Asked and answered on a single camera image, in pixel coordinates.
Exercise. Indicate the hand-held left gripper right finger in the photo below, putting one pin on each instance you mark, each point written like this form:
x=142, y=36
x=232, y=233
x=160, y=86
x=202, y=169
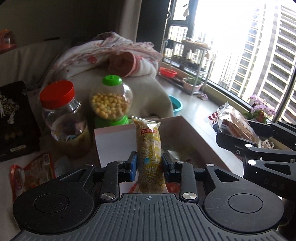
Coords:
x=166, y=165

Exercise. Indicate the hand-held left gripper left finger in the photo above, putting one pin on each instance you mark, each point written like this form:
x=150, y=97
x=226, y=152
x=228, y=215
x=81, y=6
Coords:
x=132, y=166

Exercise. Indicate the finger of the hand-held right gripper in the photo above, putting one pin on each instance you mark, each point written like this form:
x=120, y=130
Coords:
x=284, y=129
x=231, y=144

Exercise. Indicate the clear bread packet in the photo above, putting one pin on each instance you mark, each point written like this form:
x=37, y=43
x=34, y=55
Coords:
x=233, y=125

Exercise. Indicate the yellow grain snack packet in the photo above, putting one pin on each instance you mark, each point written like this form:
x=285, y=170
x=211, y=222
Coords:
x=149, y=148

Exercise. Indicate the pink cardboard box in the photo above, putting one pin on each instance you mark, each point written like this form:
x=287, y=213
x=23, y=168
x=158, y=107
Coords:
x=111, y=143

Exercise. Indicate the purple flower plant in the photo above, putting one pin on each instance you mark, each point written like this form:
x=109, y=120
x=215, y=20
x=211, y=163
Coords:
x=262, y=107

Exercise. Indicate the pink slippers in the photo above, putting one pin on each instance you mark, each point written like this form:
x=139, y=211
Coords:
x=203, y=96

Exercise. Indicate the teal plastic basin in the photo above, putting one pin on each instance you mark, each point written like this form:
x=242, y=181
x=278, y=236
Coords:
x=175, y=105

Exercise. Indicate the green candy dispenser yellow balls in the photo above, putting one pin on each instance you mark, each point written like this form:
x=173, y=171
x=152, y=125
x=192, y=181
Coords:
x=108, y=104

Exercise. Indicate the potted plant in pink pot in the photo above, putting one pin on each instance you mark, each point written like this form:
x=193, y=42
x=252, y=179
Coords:
x=192, y=84

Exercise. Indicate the clear jar with red lid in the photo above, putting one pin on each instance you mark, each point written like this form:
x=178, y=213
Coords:
x=62, y=111

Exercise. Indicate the red plastic basin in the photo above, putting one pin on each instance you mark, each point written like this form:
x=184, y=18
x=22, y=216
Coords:
x=168, y=72

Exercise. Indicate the metal plant rack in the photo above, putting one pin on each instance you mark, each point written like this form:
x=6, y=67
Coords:
x=185, y=58

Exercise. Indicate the white and red snack packet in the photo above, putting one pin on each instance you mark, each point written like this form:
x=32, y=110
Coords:
x=32, y=173

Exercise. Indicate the floral blanket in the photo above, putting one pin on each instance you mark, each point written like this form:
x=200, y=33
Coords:
x=87, y=53

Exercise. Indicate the black tree print snack bag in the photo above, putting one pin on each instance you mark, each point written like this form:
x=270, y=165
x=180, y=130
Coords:
x=16, y=120

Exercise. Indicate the grey sofa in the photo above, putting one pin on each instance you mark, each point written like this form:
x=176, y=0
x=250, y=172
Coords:
x=30, y=62

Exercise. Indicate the orange toy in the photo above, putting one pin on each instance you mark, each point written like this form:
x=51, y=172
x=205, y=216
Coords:
x=7, y=40

